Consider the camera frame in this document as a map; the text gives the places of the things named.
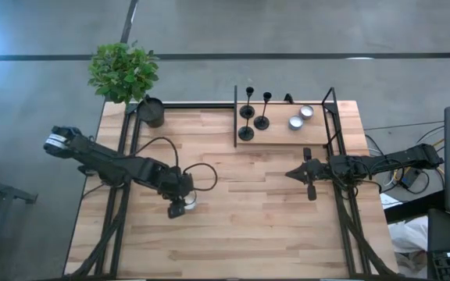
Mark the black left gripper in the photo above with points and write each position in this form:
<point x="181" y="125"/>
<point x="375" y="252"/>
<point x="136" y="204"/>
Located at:
<point x="178" y="183"/>

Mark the tall black candlestick holder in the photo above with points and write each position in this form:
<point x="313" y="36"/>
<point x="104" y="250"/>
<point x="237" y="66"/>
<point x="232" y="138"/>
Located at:
<point x="261" y="123"/>

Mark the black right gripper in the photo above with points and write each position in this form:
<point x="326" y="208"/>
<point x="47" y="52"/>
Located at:
<point x="318" y="169"/>

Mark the white paper sheet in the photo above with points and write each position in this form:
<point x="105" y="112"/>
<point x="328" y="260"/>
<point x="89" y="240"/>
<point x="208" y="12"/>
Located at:
<point x="389" y="200"/>

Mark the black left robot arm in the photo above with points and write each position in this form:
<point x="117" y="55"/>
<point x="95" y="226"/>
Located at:
<point x="104" y="160"/>

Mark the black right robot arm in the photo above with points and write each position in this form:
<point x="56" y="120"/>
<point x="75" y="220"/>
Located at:
<point x="385" y="162"/>

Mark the black aluminium rig frame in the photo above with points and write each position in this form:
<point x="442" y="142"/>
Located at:
<point x="209" y="105"/>

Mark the white bag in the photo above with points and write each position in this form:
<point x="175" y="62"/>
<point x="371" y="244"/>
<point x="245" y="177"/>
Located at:
<point x="406" y="236"/>

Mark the white brown floral candle tin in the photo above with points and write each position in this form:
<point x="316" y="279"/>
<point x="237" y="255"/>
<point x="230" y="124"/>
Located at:
<point x="191" y="203"/>

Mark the short black candlestick holder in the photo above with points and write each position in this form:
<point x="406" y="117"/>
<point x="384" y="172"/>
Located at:
<point x="247" y="112"/>

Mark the white tealight candle bottom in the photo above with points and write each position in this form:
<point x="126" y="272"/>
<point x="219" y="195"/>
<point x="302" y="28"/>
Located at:
<point x="295" y="122"/>

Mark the white tealight candle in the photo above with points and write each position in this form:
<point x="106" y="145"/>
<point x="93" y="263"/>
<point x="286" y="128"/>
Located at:
<point x="295" y="122"/>
<point x="306" y="112"/>

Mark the small blue power box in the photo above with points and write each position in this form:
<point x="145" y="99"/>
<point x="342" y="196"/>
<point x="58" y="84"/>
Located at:
<point x="408" y="180"/>

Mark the green potted plant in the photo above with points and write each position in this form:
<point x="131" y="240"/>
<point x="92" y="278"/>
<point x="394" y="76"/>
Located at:
<point x="123" y="74"/>

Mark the small black bracket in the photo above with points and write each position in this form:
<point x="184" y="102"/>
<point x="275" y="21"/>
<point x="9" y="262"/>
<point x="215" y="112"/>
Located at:
<point x="288" y="98"/>

